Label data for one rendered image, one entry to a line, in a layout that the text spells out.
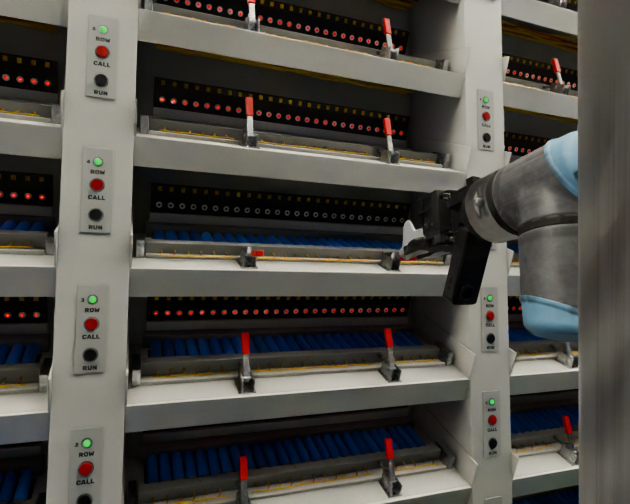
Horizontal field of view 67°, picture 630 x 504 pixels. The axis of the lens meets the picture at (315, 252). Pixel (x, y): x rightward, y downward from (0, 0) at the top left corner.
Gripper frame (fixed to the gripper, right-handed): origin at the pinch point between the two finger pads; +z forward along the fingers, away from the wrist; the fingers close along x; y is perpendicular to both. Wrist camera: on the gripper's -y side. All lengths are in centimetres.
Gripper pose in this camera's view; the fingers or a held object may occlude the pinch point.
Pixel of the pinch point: (410, 257)
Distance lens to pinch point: 83.4
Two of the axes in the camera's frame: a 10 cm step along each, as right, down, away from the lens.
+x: -9.3, -0.3, -3.6
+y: -0.5, -9.8, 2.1
